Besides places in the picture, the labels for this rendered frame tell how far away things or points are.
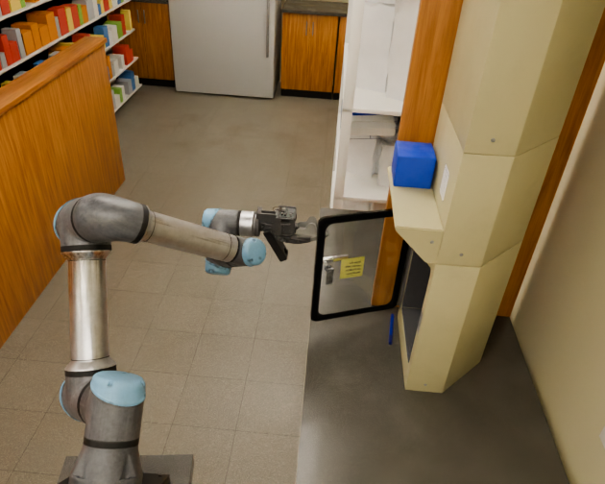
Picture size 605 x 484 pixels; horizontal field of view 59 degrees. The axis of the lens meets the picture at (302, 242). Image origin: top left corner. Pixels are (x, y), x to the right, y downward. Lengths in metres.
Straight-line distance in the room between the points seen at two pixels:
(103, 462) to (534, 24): 1.21
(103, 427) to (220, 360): 1.77
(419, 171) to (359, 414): 0.70
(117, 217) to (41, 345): 2.08
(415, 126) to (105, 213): 0.86
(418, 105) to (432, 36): 0.18
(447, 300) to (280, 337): 1.78
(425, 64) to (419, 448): 1.02
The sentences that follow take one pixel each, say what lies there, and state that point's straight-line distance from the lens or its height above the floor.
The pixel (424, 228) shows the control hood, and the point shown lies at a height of 1.51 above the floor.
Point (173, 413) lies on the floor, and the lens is 2.78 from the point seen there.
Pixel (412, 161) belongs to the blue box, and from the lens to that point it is 1.42.
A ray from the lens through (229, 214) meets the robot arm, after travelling 1.55.
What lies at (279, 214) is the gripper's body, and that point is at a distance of 1.53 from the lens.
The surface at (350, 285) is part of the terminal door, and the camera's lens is 1.70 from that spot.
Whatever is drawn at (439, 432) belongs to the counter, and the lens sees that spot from 1.60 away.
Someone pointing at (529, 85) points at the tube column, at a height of 1.86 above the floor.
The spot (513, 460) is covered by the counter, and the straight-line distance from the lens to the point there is 1.62.
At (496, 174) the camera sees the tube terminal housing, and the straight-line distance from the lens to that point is 1.25.
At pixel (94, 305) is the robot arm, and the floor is 1.32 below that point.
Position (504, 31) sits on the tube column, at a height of 1.96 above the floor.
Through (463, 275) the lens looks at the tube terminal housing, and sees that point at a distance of 1.39.
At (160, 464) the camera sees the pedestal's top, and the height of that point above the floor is 0.94.
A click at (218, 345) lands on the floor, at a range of 3.05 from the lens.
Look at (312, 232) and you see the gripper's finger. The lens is 1.54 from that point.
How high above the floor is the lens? 2.19
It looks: 35 degrees down
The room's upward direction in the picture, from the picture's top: 4 degrees clockwise
